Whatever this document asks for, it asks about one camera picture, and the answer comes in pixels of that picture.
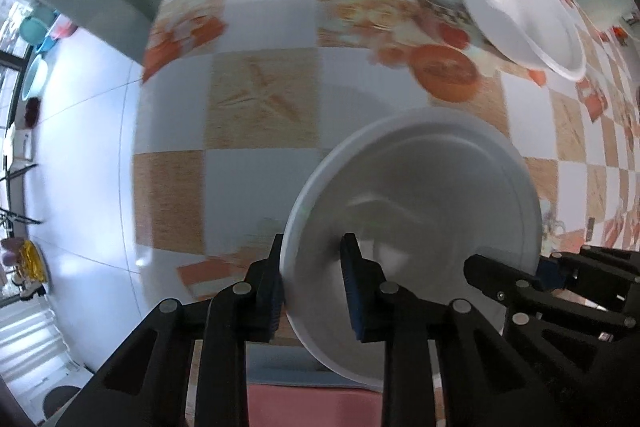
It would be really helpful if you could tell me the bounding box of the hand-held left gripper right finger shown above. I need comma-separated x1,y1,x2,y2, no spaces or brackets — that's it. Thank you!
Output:
340,233,558,427

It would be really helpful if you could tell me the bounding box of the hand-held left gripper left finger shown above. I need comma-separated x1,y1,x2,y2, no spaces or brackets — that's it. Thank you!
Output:
57,233,287,427

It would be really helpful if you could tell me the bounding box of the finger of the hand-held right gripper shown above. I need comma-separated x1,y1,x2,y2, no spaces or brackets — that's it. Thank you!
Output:
542,246,640,320
464,253,640,427

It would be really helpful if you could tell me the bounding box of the light blue plate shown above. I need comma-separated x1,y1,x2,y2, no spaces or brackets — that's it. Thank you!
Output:
246,344,361,390

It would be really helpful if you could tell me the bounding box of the pink plate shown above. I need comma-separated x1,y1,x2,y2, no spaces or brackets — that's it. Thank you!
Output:
248,383,446,427

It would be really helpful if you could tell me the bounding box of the white bowl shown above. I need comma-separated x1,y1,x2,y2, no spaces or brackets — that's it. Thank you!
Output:
280,109,543,394

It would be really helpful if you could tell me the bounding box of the white round plate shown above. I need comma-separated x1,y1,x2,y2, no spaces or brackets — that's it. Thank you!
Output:
455,0,587,82

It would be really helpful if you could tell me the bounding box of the dark round object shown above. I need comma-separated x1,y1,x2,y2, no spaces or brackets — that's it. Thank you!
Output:
42,384,83,423

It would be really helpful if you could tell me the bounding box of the yellow item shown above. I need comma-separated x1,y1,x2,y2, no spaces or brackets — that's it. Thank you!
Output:
17,241,48,283

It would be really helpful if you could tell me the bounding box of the white pleated curtain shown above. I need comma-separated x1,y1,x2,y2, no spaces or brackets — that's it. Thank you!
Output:
0,307,71,375

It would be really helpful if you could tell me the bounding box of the black metal stand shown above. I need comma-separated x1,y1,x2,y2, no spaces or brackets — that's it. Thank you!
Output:
0,162,43,228

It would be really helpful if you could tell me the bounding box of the checkered printed tablecloth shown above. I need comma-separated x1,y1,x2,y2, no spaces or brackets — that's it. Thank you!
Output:
132,0,640,353

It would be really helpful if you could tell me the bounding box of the white box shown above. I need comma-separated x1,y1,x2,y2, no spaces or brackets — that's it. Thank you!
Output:
2,124,33,162

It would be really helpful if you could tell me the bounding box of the dark red item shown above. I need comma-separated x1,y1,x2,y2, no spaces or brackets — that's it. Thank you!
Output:
22,97,41,128

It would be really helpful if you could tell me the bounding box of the light blue basin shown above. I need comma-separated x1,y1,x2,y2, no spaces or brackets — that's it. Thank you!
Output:
24,54,50,102

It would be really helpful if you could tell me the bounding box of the pink container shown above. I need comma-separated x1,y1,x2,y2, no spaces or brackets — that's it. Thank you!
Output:
50,14,78,40

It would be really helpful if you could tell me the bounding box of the teal basin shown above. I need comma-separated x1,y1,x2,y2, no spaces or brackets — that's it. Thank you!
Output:
20,7,56,48

